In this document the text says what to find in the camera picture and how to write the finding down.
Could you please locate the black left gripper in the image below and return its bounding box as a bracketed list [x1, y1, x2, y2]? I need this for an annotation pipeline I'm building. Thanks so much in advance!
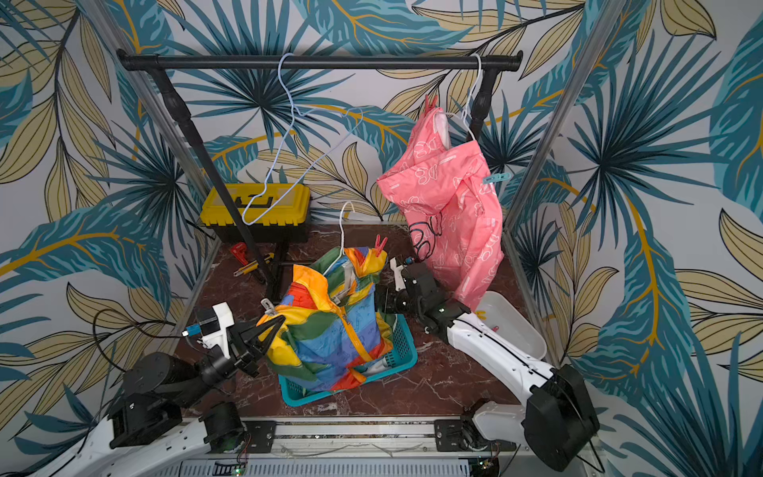
[174, 313, 288, 409]

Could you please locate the grey clothespin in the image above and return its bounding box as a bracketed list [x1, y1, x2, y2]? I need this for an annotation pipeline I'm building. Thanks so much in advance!
[260, 298, 277, 317]

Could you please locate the rainbow striped jacket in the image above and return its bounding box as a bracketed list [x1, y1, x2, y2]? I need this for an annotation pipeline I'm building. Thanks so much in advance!
[258, 246, 395, 393]

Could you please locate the red clothespin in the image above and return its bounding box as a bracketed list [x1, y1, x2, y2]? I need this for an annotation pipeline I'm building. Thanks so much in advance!
[374, 235, 387, 256]
[421, 93, 439, 117]

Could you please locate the white wire hanger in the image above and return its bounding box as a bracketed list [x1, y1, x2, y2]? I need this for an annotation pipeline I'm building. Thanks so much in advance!
[445, 53, 483, 140]
[323, 201, 355, 276]

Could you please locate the pink hooded jacket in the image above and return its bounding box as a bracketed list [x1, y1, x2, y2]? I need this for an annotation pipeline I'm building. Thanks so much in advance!
[377, 107, 504, 309]

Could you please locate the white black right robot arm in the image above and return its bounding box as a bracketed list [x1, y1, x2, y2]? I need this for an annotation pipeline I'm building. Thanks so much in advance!
[376, 262, 600, 472]

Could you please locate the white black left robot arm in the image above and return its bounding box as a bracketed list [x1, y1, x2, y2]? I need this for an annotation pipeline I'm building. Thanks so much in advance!
[34, 315, 285, 476]

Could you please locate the teal plastic basket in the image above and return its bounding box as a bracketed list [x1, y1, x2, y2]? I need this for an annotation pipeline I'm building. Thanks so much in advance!
[278, 314, 418, 407]

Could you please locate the white plastic tray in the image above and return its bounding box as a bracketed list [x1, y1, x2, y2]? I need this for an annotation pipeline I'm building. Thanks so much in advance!
[475, 291, 548, 360]

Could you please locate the yellow black toolbox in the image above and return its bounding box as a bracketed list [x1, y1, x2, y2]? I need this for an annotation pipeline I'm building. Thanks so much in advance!
[200, 183, 311, 244]

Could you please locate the teal clothespin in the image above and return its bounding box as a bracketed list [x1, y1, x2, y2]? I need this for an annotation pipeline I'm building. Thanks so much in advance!
[483, 172, 514, 184]

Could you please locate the red clothespin on pink jacket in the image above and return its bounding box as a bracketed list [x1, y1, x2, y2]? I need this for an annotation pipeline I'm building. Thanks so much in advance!
[421, 93, 439, 117]

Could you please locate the black clothes rack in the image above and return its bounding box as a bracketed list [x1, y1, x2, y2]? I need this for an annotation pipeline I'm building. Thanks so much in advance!
[117, 48, 525, 302]

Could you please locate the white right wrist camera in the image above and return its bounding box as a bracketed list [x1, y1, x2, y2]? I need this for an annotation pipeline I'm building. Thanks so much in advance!
[389, 258, 412, 291]

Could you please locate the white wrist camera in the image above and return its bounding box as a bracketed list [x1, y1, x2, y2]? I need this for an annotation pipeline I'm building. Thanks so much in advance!
[389, 258, 412, 291]
[182, 302, 234, 359]

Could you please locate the yellow handled tool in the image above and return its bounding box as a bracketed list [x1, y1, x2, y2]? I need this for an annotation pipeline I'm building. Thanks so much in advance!
[234, 252, 274, 277]

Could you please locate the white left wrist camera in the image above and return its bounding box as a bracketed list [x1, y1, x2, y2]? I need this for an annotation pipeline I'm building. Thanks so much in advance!
[182, 302, 234, 359]

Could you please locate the red handled tool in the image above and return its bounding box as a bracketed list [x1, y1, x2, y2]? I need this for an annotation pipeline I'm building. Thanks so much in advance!
[230, 242, 266, 284]

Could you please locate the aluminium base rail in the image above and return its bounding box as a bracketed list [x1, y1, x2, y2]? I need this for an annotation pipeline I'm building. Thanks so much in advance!
[88, 413, 609, 477]

